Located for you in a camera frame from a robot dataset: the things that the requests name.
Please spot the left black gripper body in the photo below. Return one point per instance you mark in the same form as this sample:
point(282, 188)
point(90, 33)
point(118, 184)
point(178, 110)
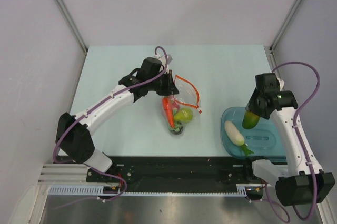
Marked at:
point(160, 84)

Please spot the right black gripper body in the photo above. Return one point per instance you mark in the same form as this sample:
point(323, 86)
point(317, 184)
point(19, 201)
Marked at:
point(254, 105)

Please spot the orange fake carrot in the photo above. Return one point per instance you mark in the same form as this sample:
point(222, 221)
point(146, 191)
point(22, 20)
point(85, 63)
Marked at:
point(166, 104)

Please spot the clear orange zip top bag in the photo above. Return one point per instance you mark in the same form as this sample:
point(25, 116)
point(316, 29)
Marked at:
point(188, 97)

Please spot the green fake pear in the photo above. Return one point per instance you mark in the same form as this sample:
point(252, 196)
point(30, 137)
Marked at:
point(184, 115)

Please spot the orange green fake mango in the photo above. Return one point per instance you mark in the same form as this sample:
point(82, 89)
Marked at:
point(250, 120)

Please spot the white fake daikon radish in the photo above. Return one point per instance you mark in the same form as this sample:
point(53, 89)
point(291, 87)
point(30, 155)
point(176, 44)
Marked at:
point(236, 137)

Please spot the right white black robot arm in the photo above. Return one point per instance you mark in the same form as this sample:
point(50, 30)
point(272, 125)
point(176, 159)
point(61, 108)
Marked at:
point(306, 181)

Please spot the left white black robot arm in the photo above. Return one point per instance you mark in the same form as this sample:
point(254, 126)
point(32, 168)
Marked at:
point(74, 132)

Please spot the red fake pepper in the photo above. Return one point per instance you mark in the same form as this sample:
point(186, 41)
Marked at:
point(175, 106)

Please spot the dark fake eggplant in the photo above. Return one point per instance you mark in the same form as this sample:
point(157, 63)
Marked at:
point(177, 129)

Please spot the teal plastic container lid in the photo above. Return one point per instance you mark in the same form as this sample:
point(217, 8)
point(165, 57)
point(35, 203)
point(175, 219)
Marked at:
point(264, 139)

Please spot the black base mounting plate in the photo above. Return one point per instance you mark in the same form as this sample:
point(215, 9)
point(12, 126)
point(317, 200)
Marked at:
point(227, 183)

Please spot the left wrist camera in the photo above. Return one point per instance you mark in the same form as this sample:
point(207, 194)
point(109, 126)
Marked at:
point(169, 59)

